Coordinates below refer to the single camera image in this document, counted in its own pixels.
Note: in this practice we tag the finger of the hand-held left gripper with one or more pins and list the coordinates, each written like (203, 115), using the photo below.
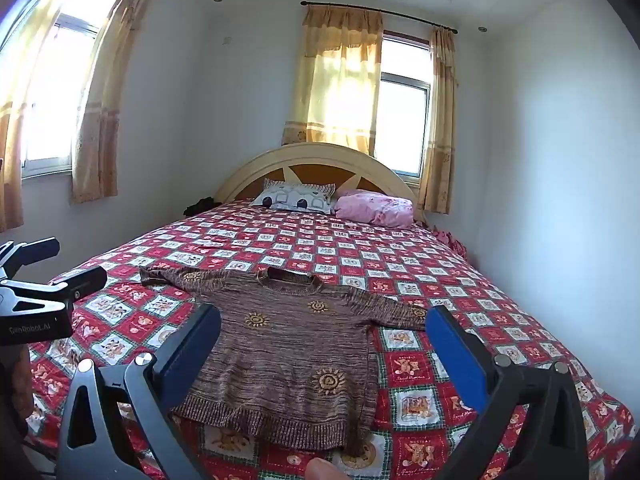
(80, 281)
(35, 252)

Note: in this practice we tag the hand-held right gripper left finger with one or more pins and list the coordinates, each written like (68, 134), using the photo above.
(189, 356)

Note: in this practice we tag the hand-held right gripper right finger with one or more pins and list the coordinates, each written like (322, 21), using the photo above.
(461, 357)

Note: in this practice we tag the brown knitted sweater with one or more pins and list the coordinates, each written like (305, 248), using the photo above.
(290, 360)

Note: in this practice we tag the person's right hand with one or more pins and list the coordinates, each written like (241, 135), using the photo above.
(322, 471)

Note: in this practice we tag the pink cloth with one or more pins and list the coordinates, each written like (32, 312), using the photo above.
(450, 240)

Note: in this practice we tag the dark cloth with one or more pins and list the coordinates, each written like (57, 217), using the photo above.
(202, 206)

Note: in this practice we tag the large side window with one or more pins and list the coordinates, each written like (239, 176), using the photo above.
(60, 110)

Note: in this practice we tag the red checked printed quilt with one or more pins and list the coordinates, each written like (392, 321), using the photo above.
(350, 255)

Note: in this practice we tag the pink pillow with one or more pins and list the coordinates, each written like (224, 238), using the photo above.
(372, 207)

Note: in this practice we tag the grey white patterned pillow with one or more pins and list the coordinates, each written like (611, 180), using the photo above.
(295, 197)

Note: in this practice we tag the cream wooden headboard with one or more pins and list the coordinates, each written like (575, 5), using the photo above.
(320, 155)

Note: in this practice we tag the window behind headboard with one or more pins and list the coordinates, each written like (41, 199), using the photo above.
(400, 120)

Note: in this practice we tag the black curtain rod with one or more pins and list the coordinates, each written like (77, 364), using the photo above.
(395, 15)

